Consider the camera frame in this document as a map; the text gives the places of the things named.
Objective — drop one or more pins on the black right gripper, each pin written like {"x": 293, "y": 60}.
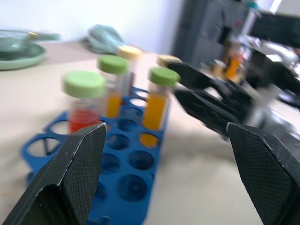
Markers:
{"x": 236, "y": 102}

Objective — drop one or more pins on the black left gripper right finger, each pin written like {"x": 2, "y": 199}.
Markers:
{"x": 264, "y": 168}

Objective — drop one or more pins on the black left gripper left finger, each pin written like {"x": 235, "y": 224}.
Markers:
{"x": 77, "y": 168}

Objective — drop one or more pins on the cream-capped test tube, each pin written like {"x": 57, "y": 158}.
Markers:
{"x": 165, "y": 59}
{"x": 129, "y": 52}

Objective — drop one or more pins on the blue test tube rack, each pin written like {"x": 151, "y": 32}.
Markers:
{"x": 131, "y": 164}

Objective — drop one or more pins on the orange liquid background tube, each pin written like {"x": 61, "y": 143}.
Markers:
{"x": 232, "y": 65}

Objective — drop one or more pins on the green-capped yellow liquid tube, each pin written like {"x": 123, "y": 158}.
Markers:
{"x": 155, "y": 112}
{"x": 113, "y": 64}

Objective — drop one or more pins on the dark grey background machine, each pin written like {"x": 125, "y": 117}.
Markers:
{"x": 201, "y": 30}

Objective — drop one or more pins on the green-capped red liquid tube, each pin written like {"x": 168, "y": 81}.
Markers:
{"x": 82, "y": 84}

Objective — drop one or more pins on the teal cloth bundle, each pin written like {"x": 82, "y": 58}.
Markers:
{"x": 105, "y": 38}

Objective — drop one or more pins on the green plate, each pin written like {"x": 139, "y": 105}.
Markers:
{"x": 21, "y": 58}

